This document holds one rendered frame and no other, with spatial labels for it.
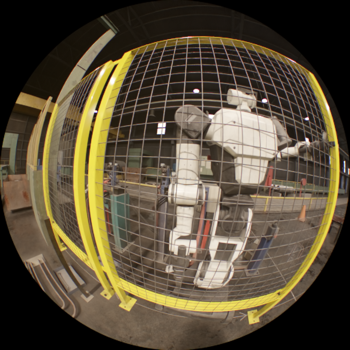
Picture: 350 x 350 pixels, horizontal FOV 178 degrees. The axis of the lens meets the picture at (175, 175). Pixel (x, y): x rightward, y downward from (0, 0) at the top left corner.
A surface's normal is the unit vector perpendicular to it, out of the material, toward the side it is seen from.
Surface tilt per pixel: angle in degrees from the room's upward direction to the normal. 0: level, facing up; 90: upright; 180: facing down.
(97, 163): 90
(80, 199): 90
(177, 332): 0
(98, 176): 90
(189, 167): 99
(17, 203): 90
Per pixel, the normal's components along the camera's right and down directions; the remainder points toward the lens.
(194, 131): -0.11, 0.19
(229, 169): -0.77, 0.24
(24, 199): 0.98, 0.09
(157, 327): 0.08, -1.00
